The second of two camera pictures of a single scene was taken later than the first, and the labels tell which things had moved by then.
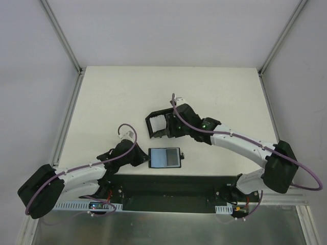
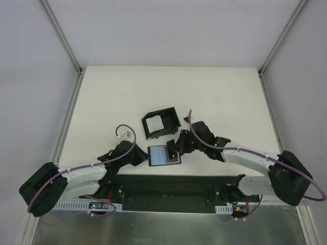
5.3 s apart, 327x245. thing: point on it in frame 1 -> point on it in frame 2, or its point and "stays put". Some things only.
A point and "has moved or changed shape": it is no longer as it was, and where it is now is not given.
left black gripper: (139, 155) stays put
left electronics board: (95, 205) stays put
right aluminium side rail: (269, 105) stays put
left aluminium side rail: (56, 158) stays put
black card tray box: (162, 133) has moved or changed shape
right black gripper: (168, 125) -> (181, 143)
